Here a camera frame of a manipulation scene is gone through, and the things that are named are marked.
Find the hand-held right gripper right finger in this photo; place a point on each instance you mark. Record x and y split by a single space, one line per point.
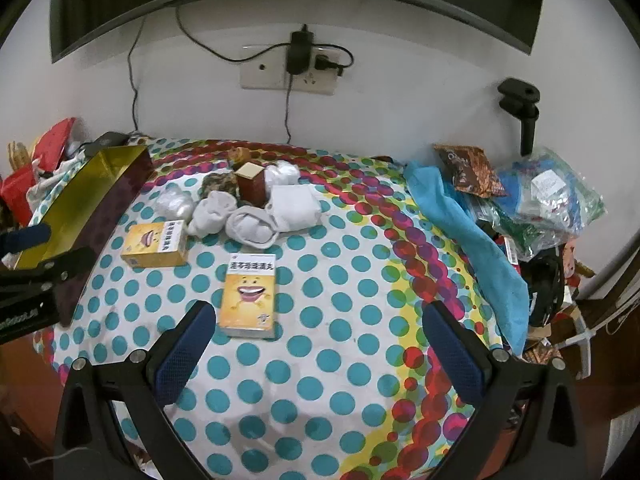
452 355

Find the black power adapter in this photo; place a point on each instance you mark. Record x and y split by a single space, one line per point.
300 55

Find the yellow medicine box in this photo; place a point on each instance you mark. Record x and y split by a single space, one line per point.
250 290
152 245

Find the black plug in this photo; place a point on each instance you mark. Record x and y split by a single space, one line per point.
327 64

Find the black router box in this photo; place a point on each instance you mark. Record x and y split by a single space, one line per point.
110 139

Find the black bag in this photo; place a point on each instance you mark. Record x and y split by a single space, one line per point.
545 280

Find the yellow cardboard boxes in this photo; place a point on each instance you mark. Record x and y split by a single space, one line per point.
17 152

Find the brown toy figurine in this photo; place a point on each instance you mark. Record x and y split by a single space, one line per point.
241 154

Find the brown snack packet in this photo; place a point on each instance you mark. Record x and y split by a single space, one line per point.
470 170

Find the small brown box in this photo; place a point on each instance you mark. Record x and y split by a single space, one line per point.
251 183

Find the blue cloth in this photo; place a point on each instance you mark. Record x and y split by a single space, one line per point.
465 230

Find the clear plastic bag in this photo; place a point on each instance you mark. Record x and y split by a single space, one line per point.
545 195

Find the white wall socket plate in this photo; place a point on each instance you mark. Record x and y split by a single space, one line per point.
260 77

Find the white cloth bag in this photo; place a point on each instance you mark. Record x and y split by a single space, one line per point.
55 176

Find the white plastic rod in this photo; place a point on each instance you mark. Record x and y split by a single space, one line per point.
580 336

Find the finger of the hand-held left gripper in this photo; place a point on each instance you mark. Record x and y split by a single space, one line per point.
25 238
65 266

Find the black clamp mount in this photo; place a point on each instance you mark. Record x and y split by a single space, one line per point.
525 125

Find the white towel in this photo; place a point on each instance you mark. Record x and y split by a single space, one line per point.
252 227

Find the camouflage fabric ball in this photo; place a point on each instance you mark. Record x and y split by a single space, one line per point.
220 183

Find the gold metal tin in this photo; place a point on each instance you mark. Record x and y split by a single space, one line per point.
75 200

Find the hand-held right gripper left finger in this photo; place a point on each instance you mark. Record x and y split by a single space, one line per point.
185 355

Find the polka dot cloth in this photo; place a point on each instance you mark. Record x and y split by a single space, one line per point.
350 310

